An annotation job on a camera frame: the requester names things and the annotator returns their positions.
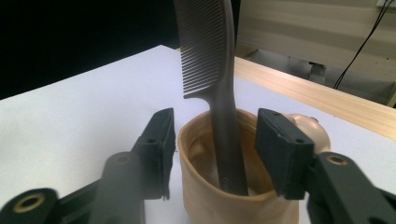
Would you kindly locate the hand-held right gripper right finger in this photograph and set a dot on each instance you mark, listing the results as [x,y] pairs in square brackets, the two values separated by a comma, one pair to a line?
[286,158]

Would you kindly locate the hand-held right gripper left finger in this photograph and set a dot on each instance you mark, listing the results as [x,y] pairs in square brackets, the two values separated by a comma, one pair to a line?
[155,149]

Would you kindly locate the tan cup with small figure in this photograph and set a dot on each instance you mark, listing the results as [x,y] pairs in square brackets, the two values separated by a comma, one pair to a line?
[218,208]

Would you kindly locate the dark plastic comb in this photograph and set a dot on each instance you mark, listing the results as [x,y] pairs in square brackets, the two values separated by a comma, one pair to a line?
[218,77]

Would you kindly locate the light wooden table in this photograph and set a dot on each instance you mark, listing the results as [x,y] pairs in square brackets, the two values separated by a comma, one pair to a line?
[311,93]

